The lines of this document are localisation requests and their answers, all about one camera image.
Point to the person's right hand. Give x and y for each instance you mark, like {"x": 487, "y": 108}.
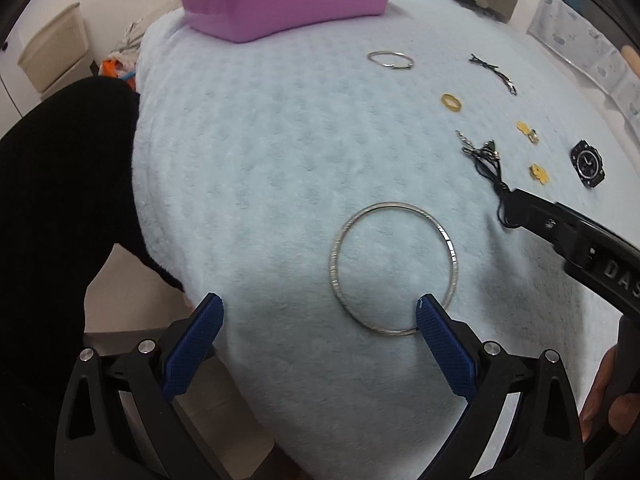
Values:
{"x": 597, "y": 400}

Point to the person's black trouser leg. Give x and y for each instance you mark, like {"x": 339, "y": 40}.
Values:
{"x": 65, "y": 185}

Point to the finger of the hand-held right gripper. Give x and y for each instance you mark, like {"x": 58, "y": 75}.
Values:
{"x": 540, "y": 217}

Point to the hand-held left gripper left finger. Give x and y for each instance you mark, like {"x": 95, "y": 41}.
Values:
{"x": 197, "y": 340}

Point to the beige storage drawer unit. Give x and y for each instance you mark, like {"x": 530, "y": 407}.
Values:
{"x": 50, "y": 45}

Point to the black wristwatch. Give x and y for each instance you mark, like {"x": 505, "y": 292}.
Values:
{"x": 589, "y": 162}

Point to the small silver bangle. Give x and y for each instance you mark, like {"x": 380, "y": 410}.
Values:
{"x": 395, "y": 66}

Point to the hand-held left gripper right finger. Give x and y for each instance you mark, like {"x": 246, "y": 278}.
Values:
{"x": 442, "y": 345}

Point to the pile of clothes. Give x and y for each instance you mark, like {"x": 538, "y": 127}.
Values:
{"x": 117, "y": 65}

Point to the large silver bangle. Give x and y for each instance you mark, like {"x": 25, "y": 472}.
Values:
{"x": 332, "y": 265}

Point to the yellow flower earring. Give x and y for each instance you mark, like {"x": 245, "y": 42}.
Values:
{"x": 522, "y": 127}
{"x": 537, "y": 172}

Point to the blue printed cloth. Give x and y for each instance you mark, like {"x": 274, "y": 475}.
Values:
{"x": 575, "y": 35}

